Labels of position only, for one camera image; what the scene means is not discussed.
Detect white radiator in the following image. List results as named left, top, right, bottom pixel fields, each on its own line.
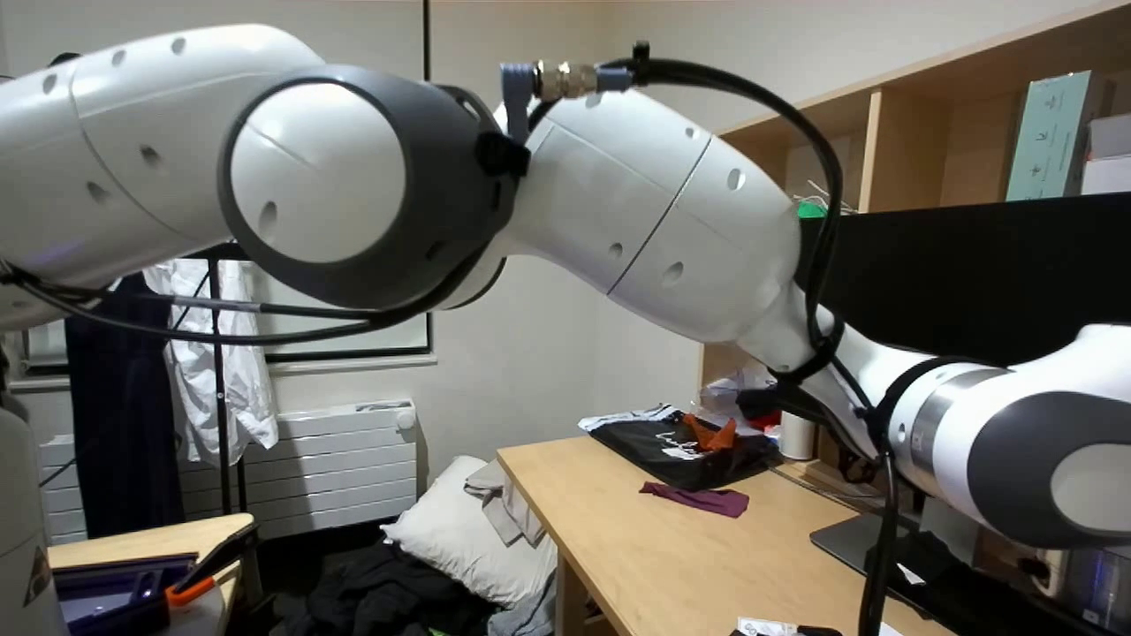
left=38, top=395, right=426, bottom=548

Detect white paper roll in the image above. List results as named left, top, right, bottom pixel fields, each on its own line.
left=777, top=410, right=820, bottom=462

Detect white shirt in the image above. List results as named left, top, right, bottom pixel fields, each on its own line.
left=137, top=254, right=284, bottom=469

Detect grey monitor stand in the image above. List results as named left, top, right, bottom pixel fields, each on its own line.
left=808, top=492, right=932, bottom=578

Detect orange packet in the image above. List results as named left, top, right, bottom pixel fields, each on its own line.
left=678, top=410, right=742, bottom=460

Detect wooden shelf unit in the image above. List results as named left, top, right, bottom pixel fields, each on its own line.
left=699, top=0, right=1131, bottom=393

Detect black computer monitor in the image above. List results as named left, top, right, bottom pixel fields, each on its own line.
left=795, top=190, right=1131, bottom=372

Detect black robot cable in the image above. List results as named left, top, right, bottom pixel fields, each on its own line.
left=0, top=42, right=905, bottom=636

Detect white papers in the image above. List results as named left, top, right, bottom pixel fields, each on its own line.
left=730, top=616, right=848, bottom=636

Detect purple cloth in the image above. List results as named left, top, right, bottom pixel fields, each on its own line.
left=636, top=476, right=752, bottom=524

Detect teal board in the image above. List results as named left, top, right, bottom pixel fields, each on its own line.
left=1004, top=66, right=1097, bottom=204

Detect black folded pouch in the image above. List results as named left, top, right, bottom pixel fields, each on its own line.
left=894, top=531, right=1066, bottom=636

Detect dark clothes pile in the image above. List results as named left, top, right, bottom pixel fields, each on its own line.
left=266, top=536, right=502, bottom=636

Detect orange handled tool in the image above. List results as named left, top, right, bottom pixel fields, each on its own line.
left=160, top=550, right=240, bottom=611

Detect navy dress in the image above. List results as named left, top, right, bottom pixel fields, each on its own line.
left=61, top=279, right=183, bottom=542

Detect white box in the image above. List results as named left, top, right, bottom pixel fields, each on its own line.
left=1080, top=111, right=1131, bottom=200

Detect wooden desk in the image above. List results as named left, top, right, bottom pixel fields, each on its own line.
left=495, top=432, right=957, bottom=636

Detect wooden side table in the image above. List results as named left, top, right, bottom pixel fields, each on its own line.
left=48, top=509, right=266, bottom=636

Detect grey garment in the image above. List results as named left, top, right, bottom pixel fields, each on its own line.
left=459, top=460, right=550, bottom=548

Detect white pillow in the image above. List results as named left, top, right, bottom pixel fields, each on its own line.
left=380, top=452, right=558, bottom=607

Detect purple tray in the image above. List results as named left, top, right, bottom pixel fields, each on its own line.
left=49, top=550, right=202, bottom=636

